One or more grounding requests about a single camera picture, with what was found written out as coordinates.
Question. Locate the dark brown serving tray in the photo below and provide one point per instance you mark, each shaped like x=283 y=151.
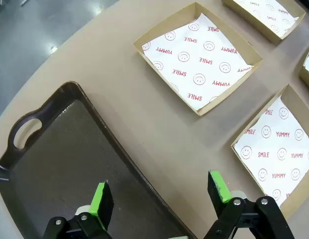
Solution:
x=57 y=161

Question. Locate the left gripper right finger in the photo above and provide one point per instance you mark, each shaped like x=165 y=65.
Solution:
x=219 y=189

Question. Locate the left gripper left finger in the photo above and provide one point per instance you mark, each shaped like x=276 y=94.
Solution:
x=101 y=206

